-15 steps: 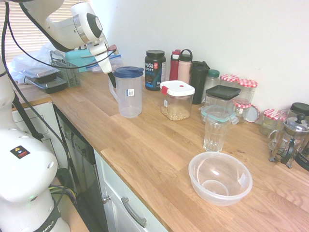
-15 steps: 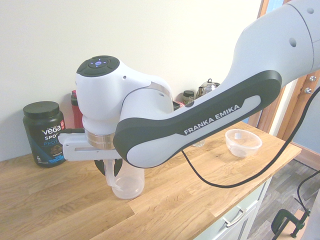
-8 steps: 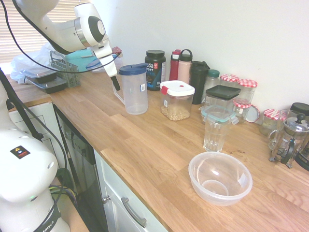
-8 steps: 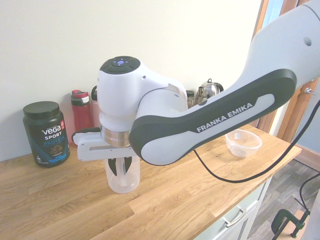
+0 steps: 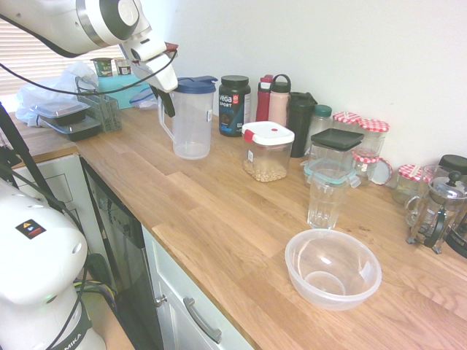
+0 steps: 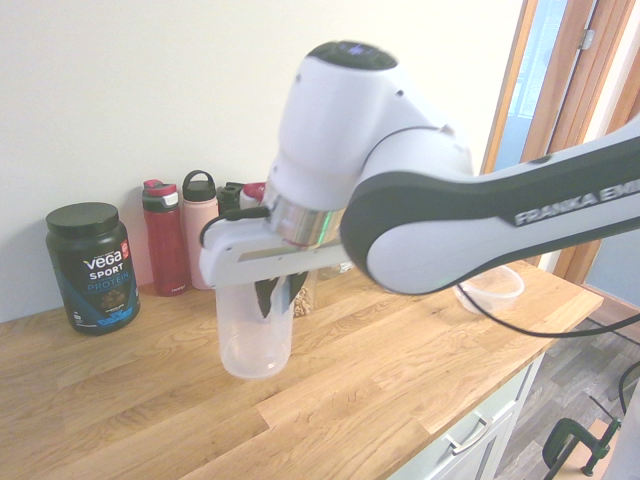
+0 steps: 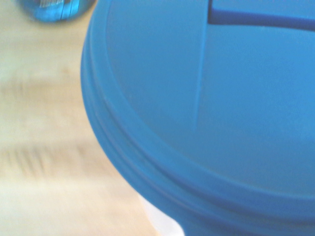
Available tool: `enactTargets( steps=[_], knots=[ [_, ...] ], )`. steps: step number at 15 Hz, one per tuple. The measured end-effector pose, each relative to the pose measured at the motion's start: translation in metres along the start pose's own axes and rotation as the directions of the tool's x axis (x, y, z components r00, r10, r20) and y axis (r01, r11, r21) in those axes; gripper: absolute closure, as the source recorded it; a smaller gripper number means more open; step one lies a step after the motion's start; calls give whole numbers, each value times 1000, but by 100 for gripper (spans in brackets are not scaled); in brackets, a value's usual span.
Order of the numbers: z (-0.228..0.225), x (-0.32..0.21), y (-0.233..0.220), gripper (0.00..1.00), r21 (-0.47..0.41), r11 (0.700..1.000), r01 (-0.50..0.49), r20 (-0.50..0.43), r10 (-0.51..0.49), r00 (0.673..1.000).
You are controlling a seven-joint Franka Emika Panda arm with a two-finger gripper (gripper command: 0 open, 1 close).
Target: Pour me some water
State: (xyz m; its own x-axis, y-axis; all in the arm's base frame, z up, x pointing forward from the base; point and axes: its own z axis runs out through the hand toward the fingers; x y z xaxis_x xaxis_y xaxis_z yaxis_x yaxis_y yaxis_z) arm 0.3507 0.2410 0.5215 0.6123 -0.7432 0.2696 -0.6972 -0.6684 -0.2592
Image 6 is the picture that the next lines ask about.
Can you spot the red water bottle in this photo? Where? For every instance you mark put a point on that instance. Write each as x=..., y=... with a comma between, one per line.
x=165, y=250

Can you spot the clear plastic pitcher blue lid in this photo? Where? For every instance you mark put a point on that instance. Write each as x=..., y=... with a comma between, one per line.
x=250, y=350

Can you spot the wooden door frame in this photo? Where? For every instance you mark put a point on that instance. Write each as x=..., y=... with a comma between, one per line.
x=565, y=100

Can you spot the pink water bottle dark cap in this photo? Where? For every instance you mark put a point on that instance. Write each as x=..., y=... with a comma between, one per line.
x=197, y=225

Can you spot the black shaker bottle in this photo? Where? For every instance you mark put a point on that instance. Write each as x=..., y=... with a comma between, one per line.
x=230, y=195

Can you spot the glass jar red checkered lid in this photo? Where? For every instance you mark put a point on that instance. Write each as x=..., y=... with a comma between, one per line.
x=252, y=192

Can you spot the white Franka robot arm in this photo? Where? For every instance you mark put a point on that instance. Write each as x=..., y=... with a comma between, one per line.
x=450, y=225

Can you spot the black Vega protein tub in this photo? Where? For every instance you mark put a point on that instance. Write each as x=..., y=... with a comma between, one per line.
x=95, y=270

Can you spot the clear plastic bowl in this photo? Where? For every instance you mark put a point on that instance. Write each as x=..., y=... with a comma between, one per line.
x=492, y=296

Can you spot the pale green drawer cabinet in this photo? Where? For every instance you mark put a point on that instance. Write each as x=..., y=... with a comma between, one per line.
x=480, y=450

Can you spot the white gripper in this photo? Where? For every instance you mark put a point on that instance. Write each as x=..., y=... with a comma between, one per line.
x=240, y=260

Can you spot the green metal clamp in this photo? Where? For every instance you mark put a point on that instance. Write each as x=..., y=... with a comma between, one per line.
x=565, y=435

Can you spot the silver door hinge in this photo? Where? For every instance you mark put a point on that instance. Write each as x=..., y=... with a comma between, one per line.
x=587, y=38

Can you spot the clear food container white lid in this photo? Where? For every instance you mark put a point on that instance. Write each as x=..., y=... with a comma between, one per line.
x=302, y=303

